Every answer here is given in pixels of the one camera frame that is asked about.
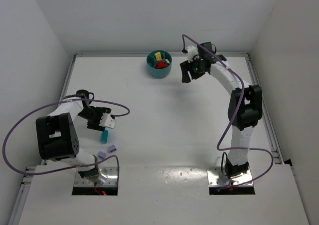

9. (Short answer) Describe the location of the teal lego brick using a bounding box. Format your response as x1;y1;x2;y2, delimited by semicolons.
100;129;109;144

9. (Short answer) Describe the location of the long red lego brick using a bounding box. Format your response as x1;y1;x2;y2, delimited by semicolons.
156;61;162;69

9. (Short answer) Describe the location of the long yellow lego brick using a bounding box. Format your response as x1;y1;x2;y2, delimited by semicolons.
154;51;162;61

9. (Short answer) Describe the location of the purple lego brick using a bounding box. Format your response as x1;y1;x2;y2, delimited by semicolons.
108;145;117;153

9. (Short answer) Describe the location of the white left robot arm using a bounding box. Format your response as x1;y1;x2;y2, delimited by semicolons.
35;90;111;181

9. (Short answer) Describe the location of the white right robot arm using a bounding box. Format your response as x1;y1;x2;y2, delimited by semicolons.
180;42;262;179

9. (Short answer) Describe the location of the teal divided round container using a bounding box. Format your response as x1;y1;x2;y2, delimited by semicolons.
147;50;172;79

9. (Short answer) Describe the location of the lilac lego plate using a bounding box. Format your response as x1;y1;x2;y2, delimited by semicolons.
97;151;107;159

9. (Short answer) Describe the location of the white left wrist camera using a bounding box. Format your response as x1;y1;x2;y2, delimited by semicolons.
99;113;116;129

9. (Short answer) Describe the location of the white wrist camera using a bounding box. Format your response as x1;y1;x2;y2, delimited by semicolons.
99;113;116;129
186;45;200;63

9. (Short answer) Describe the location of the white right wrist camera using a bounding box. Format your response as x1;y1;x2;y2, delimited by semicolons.
186;45;200;63

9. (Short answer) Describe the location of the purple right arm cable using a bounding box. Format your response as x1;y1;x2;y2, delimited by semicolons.
181;34;274;188

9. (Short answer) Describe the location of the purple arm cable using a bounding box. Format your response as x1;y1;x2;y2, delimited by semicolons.
181;34;274;188
2;99;131;176

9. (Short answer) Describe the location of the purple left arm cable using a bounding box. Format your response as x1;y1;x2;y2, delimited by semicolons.
2;99;131;176

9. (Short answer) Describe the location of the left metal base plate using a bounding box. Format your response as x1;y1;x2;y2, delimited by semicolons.
74;167;118;188

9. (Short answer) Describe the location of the metal base plate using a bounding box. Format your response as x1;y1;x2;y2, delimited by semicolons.
74;167;118;188
207;167;253;188

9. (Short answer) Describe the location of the right aluminium table rail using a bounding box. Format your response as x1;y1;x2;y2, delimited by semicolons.
246;53;284;164

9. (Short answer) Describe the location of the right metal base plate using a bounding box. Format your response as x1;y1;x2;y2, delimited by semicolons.
207;167;253;188

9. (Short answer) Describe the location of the aluminium table edge rail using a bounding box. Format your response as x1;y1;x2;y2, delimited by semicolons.
7;52;77;225

